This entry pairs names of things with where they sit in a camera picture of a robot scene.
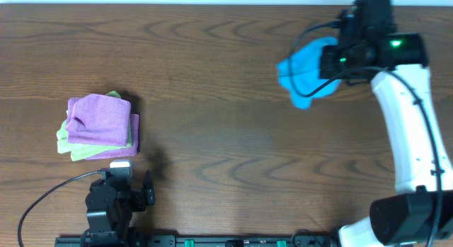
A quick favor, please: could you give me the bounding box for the blue microfiber cloth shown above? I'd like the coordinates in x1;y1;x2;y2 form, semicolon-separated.
276;37;341;110

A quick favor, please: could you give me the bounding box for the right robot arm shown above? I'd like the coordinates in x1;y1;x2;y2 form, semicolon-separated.
321;33;452;246

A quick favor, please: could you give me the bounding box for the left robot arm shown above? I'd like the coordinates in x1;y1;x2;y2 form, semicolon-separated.
85;168;156;246

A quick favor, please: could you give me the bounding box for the green folded cloth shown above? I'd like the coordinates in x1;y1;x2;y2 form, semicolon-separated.
57;91;132;161

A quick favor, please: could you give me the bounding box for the top purple folded cloth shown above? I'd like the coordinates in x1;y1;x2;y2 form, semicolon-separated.
65;94;131;147

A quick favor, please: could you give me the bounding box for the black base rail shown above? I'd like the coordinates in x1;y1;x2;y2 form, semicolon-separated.
55;234;340;247

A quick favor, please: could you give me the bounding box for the left black cable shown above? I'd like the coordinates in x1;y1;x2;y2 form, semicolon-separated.
17;169;109;247

